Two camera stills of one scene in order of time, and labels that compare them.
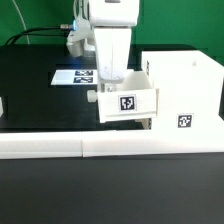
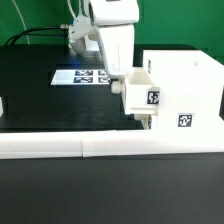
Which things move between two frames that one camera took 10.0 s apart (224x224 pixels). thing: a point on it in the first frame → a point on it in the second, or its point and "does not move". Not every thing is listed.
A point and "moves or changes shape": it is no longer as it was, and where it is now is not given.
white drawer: x=137 y=99 moves or changes shape
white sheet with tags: x=74 y=77 does not move
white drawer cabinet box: x=189 y=84 does not move
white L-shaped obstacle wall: x=90 y=144 does not move
